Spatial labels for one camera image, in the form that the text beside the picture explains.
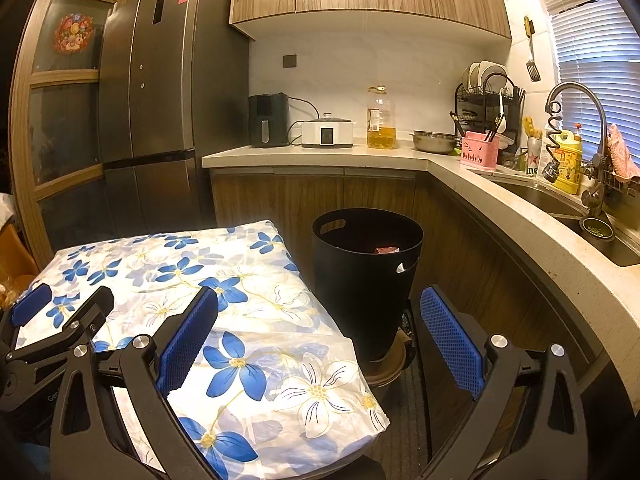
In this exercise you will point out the dark wall socket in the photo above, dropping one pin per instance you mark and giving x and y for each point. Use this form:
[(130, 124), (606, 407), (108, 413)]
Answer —
[(289, 61)]

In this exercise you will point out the steel kitchen faucet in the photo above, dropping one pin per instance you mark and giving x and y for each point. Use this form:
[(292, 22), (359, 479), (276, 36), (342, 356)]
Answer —
[(575, 86)]

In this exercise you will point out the white bottle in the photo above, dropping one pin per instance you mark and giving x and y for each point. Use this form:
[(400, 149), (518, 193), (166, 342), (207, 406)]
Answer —
[(544, 140)]

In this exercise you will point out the steel sink strainer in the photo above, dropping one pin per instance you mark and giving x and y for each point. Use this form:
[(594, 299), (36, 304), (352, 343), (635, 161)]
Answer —
[(597, 230)]

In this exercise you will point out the pink dish cloth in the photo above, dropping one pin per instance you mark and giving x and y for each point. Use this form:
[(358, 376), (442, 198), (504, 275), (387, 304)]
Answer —
[(625, 155)]

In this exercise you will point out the yellow detergent bottle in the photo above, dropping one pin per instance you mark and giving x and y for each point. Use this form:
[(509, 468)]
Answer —
[(567, 165)]

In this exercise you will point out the polka dot cloth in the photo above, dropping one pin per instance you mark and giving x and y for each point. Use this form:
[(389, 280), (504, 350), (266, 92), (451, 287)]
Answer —
[(5, 210)]

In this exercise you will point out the red white snack bag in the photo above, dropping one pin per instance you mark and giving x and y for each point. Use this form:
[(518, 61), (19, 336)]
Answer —
[(386, 250)]

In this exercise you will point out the small glass jar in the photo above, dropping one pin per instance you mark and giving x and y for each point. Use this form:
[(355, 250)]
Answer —
[(515, 160)]

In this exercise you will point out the cooking oil bottle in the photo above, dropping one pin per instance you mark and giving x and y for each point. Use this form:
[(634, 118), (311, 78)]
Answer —
[(381, 137)]

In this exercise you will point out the round brown stand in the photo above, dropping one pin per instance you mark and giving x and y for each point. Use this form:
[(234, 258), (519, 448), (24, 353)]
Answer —
[(387, 367)]

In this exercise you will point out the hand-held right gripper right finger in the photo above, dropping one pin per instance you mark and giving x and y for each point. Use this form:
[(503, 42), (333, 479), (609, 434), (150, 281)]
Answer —
[(450, 345)]

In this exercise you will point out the hanging metal spatula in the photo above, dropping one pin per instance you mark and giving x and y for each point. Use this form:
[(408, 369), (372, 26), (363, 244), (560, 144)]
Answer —
[(534, 72)]

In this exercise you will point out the white plastic spoon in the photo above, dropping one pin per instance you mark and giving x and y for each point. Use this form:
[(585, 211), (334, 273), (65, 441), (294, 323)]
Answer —
[(503, 122)]

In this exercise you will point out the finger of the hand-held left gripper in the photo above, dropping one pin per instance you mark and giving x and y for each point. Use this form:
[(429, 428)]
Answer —
[(32, 305), (95, 310)]

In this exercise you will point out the grey steel refrigerator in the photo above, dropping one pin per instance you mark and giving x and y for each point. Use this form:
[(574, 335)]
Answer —
[(165, 85)]

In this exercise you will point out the white electric cooker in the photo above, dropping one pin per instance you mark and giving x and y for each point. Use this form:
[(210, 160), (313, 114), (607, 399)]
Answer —
[(327, 135)]

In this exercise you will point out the steel kitchen sink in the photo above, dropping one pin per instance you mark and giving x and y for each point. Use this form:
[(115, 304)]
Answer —
[(540, 200)]

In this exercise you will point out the black trash bin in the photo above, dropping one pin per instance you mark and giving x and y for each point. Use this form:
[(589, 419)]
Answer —
[(365, 300)]

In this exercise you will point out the black air fryer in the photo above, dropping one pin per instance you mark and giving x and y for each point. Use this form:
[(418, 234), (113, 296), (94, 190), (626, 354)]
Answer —
[(267, 120)]

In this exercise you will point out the pink utensil holder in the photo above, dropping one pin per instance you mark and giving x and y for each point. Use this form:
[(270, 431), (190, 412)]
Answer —
[(477, 152)]

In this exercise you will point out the white plate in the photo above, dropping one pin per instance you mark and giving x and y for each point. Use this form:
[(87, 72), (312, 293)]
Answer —
[(492, 74), (470, 77)]

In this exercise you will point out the blue floral white tablecloth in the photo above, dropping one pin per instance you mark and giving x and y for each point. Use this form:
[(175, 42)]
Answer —
[(250, 310)]

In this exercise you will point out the orange chair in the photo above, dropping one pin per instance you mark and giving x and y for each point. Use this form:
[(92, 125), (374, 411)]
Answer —
[(17, 255)]

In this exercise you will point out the window blinds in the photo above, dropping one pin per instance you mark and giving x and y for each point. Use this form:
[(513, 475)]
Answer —
[(590, 50)]

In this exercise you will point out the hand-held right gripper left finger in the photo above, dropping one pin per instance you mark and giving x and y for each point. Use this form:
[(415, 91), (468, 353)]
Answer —
[(187, 340)]

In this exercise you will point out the red round door sticker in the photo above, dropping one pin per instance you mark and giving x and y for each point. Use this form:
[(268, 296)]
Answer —
[(74, 34)]

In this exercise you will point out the steel mixing bowl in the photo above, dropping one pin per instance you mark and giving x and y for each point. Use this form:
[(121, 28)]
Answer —
[(432, 142)]

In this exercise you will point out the wooden framed glass door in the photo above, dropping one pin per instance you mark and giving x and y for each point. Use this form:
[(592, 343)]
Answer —
[(65, 76)]

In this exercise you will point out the white drink can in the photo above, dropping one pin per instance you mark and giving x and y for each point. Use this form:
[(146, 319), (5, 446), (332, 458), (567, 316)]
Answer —
[(534, 160)]

